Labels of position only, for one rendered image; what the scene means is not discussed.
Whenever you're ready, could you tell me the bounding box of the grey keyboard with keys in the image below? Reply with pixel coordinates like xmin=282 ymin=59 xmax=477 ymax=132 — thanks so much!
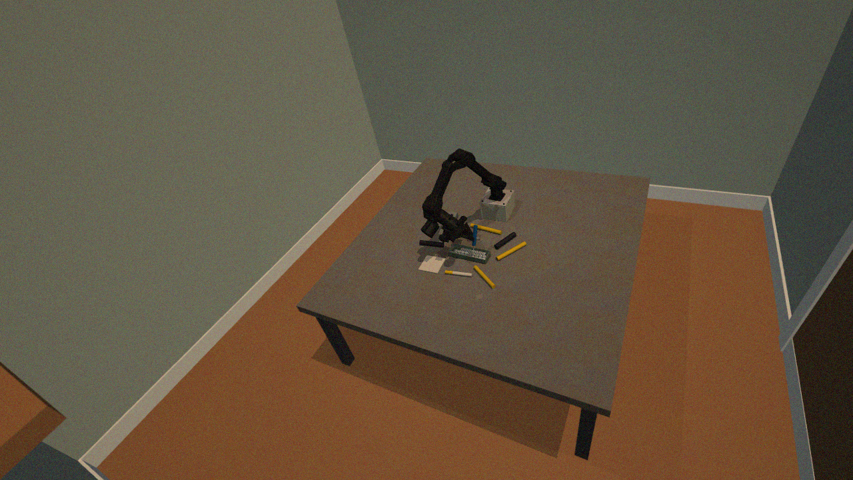
xmin=447 ymin=243 xmax=490 ymax=264

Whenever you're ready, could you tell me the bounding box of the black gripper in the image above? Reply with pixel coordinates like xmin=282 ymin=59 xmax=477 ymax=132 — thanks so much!
xmin=441 ymin=214 xmax=475 ymax=242

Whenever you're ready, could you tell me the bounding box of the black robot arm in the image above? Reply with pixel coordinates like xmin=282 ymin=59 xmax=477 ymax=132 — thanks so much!
xmin=421 ymin=149 xmax=506 ymax=243

